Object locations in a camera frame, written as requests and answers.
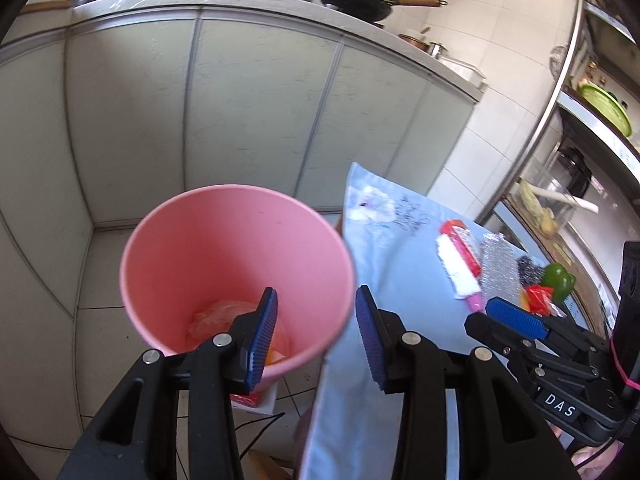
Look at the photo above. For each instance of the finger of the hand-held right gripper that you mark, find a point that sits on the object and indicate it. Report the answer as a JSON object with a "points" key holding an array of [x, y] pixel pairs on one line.
{"points": [[515, 317], [492, 332]]}

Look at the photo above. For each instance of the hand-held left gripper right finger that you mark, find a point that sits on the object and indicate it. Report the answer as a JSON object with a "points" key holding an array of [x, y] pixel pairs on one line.
{"points": [[370, 340]]}

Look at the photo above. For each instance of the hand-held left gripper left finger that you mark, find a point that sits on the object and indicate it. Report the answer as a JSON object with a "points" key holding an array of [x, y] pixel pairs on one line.
{"points": [[262, 340]]}

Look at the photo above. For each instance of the pink plastic bin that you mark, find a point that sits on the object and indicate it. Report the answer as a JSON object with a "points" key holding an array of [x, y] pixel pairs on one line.
{"points": [[225, 250]]}

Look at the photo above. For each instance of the small red wrapper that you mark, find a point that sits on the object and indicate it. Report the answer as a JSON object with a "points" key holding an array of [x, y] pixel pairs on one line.
{"points": [[540, 297]]}

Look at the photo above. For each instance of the steel wool scourer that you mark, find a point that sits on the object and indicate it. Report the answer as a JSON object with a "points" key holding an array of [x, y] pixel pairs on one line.
{"points": [[500, 265], [530, 270]]}

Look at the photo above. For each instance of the orange plastic bag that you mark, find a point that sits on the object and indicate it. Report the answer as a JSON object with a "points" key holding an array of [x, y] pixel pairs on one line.
{"points": [[215, 320]]}

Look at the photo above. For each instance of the green bell pepper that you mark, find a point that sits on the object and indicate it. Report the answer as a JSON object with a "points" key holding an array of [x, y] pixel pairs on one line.
{"points": [[559, 280]]}

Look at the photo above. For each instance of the white red carton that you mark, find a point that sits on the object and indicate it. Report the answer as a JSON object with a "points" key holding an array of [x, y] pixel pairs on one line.
{"points": [[257, 400]]}

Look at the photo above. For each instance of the white pink wrapper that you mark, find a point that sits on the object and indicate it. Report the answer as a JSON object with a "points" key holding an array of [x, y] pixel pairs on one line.
{"points": [[457, 275]]}

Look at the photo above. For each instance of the light blue floral cloth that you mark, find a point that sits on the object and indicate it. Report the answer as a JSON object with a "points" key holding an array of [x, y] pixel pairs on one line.
{"points": [[400, 270]]}

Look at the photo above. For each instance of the red white snack packet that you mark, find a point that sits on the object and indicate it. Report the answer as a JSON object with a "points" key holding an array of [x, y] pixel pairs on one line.
{"points": [[462, 237]]}

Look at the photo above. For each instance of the ginger root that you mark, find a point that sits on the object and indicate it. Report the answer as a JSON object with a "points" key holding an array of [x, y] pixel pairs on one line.
{"points": [[548, 222]]}

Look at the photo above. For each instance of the corn cob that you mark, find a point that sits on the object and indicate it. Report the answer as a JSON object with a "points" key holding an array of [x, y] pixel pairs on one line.
{"points": [[530, 202]]}

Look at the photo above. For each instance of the white leek stalk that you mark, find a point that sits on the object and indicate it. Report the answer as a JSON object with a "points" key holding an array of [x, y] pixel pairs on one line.
{"points": [[565, 197]]}

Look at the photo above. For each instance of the clear plastic container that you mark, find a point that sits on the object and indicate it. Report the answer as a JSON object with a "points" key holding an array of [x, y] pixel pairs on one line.
{"points": [[537, 175]]}

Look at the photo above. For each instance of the metal shelf rack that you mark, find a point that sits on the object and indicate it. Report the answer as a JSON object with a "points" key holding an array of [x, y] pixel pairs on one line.
{"points": [[560, 95]]}

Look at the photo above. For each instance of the grey kitchen cabinet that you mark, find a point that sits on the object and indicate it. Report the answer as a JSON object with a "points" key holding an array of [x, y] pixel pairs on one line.
{"points": [[250, 110]]}

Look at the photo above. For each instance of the green plate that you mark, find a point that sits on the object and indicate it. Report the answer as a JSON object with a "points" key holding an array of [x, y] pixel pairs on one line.
{"points": [[605, 105]]}

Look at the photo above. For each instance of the white plastic tray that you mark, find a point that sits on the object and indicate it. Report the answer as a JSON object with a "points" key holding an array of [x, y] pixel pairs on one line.
{"points": [[462, 71]]}

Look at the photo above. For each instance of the small steel pot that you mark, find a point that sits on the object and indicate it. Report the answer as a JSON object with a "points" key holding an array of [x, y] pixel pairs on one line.
{"points": [[437, 50]]}

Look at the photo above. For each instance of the copper pot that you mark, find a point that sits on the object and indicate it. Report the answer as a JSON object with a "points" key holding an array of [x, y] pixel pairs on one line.
{"points": [[414, 40]]}

